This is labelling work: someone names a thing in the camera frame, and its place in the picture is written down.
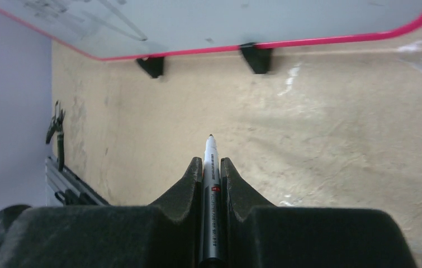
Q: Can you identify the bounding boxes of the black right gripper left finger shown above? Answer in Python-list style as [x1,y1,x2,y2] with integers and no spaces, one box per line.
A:
[0,157,202,267]

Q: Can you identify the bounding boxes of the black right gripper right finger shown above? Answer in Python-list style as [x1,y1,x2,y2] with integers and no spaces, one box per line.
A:
[221,158,416,267]

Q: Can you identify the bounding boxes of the black white marker pen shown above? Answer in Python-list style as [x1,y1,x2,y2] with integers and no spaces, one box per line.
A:
[198,135,226,267]

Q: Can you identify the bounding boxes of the pink-framed whiteboard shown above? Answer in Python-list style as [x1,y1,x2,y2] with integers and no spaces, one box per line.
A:
[0,1,422,61]

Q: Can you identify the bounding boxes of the black whiteboard foot left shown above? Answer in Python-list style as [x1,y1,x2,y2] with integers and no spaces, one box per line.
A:
[135,57,165,79]

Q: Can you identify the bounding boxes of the black whiteboard foot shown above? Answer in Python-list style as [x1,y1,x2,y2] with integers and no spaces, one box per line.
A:
[135,57,165,79]
[239,42,273,74]

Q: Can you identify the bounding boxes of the black whiteboard foot right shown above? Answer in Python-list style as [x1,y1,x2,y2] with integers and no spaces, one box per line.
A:
[239,42,273,74]

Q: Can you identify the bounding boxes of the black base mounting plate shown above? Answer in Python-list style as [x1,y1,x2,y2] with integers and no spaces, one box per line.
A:
[54,167,110,206]

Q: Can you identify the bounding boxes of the black pliers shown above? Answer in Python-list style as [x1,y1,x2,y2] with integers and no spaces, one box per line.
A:
[45,100,65,172]

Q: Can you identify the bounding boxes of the aluminium frame rail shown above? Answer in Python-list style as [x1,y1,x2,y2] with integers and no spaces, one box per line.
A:
[45,155,97,207]

